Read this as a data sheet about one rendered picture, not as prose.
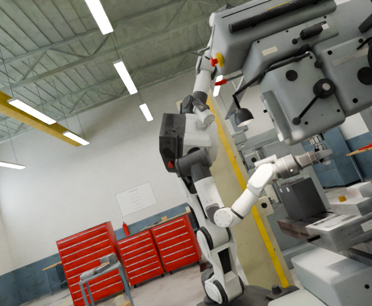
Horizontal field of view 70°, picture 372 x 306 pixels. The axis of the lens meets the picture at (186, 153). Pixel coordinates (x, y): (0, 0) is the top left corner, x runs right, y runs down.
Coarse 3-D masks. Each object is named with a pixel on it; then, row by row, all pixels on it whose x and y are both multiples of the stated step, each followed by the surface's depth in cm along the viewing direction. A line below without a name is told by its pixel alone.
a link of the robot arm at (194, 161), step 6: (186, 156) 121; (192, 156) 119; (198, 156) 118; (180, 162) 120; (186, 162) 119; (192, 162) 118; (198, 162) 117; (186, 168) 119; (192, 168) 118; (198, 168) 117; (204, 168) 117; (186, 174) 120; (192, 174) 118; (198, 174) 116; (204, 174) 116; (210, 174) 118; (198, 180) 116
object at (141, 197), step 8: (144, 184) 1002; (120, 192) 998; (128, 192) 998; (136, 192) 997; (144, 192) 997; (152, 192) 996; (120, 200) 993; (128, 200) 993; (136, 200) 992; (144, 200) 991; (152, 200) 991; (120, 208) 988; (128, 208) 988; (136, 208) 987; (144, 208) 986
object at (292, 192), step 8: (288, 184) 145; (296, 184) 139; (304, 184) 139; (312, 184) 139; (280, 192) 157; (288, 192) 146; (296, 192) 138; (304, 192) 138; (312, 192) 139; (288, 200) 150; (296, 200) 140; (304, 200) 138; (312, 200) 138; (320, 200) 138; (288, 208) 154; (296, 208) 143; (304, 208) 137; (312, 208) 137; (320, 208) 137; (296, 216) 147; (304, 216) 137
